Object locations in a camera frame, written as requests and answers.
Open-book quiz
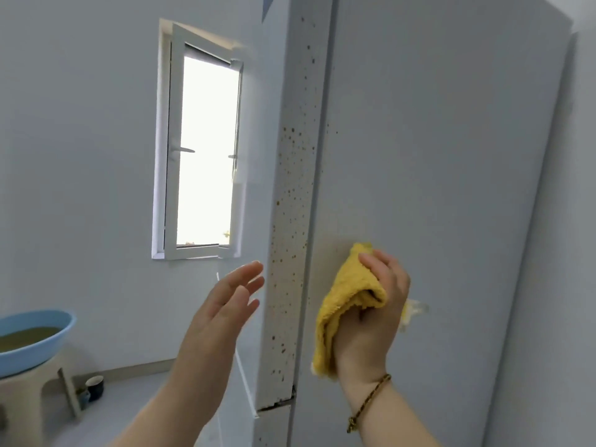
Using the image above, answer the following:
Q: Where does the person's left hand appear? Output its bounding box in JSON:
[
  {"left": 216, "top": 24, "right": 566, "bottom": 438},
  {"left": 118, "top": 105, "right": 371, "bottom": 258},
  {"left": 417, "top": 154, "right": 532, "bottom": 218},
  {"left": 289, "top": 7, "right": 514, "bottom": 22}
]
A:
[{"left": 173, "top": 260, "right": 265, "bottom": 397}]

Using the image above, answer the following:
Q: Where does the dark cup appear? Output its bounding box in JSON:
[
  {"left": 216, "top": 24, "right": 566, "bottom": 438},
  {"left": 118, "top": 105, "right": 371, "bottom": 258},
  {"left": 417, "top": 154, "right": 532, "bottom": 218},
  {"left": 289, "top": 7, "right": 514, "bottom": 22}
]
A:
[{"left": 85, "top": 375, "right": 105, "bottom": 402}]

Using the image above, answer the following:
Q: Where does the white framed window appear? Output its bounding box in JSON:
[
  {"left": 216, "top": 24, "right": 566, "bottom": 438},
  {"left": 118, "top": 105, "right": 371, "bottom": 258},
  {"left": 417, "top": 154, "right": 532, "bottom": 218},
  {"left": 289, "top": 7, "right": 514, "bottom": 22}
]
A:
[{"left": 151, "top": 18, "right": 246, "bottom": 261}]

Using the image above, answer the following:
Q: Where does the person's right hand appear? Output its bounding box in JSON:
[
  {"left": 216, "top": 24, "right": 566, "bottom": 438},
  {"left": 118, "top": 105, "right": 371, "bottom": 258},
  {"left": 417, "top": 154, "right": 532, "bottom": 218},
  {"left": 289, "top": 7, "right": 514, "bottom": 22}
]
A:
[{"left": 333, "top": 249, "right": 411, "bottom": 383}]

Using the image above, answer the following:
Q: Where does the person's right forearm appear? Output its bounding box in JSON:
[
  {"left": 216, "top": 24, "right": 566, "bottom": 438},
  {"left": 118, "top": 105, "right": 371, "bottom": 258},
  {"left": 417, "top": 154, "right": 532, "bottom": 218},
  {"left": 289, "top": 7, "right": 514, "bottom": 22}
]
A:
[{"left": 341, "top": 373, "right": 442, "bottom": 447}]

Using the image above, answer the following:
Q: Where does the blue plastic basin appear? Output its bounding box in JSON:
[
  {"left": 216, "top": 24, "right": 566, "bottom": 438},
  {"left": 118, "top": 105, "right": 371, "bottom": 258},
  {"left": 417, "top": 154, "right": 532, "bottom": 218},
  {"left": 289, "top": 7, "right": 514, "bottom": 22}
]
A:
[{"left": 0, "top": 310, "right": 78, "bottom": 380}]

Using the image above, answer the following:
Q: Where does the white refrigerator with rust spots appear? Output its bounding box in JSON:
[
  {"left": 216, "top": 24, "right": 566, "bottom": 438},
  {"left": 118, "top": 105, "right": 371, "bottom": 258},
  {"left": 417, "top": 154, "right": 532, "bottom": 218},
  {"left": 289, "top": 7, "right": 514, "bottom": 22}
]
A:
[{"left": 253, "top": 0, "right": 574, "bottom": 447}]

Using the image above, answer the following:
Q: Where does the brown braided bracelet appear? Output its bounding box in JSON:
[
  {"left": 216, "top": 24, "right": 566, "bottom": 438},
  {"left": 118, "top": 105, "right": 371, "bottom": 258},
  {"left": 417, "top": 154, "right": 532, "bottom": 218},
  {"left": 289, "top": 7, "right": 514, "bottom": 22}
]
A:
[{"left": 346, "top": 373, "right": 393, "bottom": 434}]

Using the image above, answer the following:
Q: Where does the yellow cleaning cloth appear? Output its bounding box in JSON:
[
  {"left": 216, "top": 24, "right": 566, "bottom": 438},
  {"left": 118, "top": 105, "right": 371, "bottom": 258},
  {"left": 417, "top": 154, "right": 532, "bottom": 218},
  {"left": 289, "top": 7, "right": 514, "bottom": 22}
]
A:
[{"left": 310, "top": 242, "right": 430, "bottom": 380}]

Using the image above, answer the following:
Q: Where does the person's left forearm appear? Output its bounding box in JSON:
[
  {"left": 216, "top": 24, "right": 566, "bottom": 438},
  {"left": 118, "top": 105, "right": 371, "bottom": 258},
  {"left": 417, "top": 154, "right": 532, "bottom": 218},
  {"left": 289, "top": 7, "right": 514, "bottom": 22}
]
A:
[{"left": 109, "top": 367, "right": 220, "bottom": 447}]

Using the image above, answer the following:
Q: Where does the beige plastic stool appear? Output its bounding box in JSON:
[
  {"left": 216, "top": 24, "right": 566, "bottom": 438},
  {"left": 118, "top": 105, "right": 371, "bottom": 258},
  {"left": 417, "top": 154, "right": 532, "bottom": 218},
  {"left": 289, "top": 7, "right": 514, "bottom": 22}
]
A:
[{"left": 0, "top": 353, "right": 85, "bottom": 447}]

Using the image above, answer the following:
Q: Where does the white cord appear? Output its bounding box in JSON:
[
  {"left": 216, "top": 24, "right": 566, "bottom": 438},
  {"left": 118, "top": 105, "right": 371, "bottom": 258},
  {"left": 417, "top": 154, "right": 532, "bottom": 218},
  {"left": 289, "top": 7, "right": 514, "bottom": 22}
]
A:
[{"left": 215, "top": 272, "right": 260, "bottom": 420}]

